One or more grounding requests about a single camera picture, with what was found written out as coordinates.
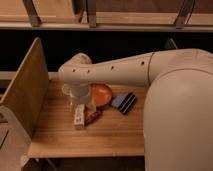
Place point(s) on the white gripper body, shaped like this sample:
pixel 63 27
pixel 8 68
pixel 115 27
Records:
pixel 80 94

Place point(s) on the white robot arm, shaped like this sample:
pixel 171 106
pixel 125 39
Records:
pixel 178 109

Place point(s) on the white remote control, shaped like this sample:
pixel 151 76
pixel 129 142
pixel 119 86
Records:
pixel 79 117

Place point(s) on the blue and black sponge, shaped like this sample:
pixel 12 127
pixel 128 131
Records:
pixel 123 102

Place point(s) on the left wooden side panel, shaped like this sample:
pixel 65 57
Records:
pixel 22 102

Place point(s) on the right dark side panel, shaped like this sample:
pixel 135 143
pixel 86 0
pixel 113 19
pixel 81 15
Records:
pixel 170 44

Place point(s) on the wooden shelf rail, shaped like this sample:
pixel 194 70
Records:
pixel 108 15

